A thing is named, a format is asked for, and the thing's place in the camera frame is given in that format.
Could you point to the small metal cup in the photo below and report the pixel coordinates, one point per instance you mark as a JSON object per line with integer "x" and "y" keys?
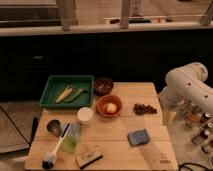
{"x": 54, "y": 127}

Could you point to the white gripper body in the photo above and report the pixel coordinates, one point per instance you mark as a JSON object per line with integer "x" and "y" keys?
{"x": 169, "y": 102}

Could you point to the dark brown bowl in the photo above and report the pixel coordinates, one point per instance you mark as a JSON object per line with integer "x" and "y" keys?
{"x": 103, "y": 86}

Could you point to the wooden block eraser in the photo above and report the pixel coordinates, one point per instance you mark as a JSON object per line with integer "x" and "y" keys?
{"x": 89, "y": 156}

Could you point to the green vegetable pod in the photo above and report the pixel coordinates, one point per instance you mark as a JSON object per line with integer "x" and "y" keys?
{"x": 76, "y": 95}

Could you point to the green clear plastic cup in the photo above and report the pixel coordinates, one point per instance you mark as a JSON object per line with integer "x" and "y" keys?
{"x": 69, "y": 144}

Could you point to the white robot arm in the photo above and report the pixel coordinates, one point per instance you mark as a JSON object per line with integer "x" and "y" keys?
{"x": 185, "y": 83}

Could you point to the orange bowl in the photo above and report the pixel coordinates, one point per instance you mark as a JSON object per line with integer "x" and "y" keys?
{"x": 100, "y": 105}

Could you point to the yellow round fruit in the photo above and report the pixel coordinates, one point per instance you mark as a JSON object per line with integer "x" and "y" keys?
{"x": 110, "y": 108}

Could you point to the green plastic tray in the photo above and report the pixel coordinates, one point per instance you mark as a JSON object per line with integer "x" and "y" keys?
{"x": 57, "y": 83}

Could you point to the spice bottle rack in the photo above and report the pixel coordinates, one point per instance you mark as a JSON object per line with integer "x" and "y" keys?
{"x": 195, "y": 119}

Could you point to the white paper cup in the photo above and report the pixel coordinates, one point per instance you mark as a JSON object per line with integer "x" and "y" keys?
{"x": 85, "y": 115}

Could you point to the bunch of dark grapes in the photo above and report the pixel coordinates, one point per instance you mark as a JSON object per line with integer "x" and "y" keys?
{"x": 141, "y": 109}

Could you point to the corn cob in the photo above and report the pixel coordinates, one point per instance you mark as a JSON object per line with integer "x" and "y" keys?
{"x": 67, "y": 91}

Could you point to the blue sponge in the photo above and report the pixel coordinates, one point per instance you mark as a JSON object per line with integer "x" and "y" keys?
{"x": 138, "y": 137}

